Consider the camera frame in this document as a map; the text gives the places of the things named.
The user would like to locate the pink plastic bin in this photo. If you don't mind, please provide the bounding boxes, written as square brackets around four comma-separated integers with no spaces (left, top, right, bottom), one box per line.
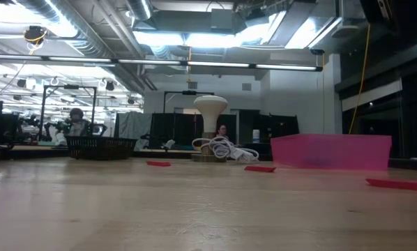
[270,133,393,172]

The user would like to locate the white bulb lamp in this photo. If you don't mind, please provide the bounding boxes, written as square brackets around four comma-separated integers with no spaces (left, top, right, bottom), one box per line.
[190,95,229,163]

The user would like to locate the person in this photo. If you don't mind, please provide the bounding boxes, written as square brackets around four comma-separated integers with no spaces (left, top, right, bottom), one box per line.
[215,123,229,139]
[54,107,95,146]

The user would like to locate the long ceiling light bar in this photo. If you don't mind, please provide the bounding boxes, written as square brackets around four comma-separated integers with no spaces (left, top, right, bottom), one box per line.
[0,53,324,73]

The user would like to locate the black partition screen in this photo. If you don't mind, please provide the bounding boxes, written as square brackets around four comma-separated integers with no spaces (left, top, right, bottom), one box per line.
[149,112,238,150]

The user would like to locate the gray hanging cloth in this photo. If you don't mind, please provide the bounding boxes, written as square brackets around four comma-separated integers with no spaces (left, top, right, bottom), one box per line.
[114,111,153,151]

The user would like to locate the black background robot arms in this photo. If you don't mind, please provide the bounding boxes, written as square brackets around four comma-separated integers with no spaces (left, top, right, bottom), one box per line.
[16,114,59,142]

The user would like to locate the wooden background table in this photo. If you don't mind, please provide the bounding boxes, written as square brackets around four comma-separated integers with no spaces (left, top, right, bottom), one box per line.
[0,144,68,162]

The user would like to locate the white coiled power cable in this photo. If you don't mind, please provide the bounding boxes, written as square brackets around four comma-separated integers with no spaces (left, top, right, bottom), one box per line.
[192,136,261,165]

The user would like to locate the black metal frame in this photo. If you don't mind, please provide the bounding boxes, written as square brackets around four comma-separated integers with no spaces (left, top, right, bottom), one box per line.
[162,90,215,115]
[39,84,98,140]

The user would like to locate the black wire basket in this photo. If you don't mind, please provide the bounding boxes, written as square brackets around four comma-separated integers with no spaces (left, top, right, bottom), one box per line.
[64,135,139,161]

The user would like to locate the black yellow cable reel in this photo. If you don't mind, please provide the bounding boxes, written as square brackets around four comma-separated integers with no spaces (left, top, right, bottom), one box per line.
[22,25,49,46]

